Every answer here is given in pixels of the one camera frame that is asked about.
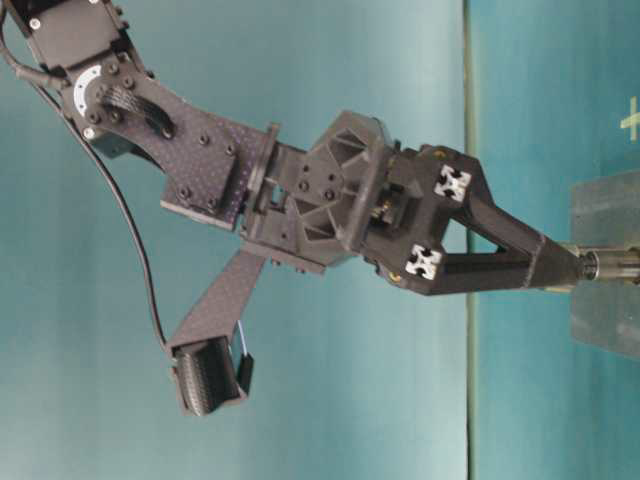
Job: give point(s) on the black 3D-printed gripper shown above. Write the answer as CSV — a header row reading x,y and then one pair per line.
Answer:
x,y
356,193

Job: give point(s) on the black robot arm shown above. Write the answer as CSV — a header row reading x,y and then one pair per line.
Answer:
x,y
83,52

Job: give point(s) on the silver metal washer bushing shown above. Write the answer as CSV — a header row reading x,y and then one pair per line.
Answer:
x,y
589,265

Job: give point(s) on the grey metal base block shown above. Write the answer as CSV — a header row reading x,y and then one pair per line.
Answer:
x,y
605,213

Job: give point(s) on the near threaded steel shaft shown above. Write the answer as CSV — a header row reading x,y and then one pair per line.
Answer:
x,y
617,264

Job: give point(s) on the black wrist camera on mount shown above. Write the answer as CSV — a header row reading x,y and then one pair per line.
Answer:
x,y
205,376

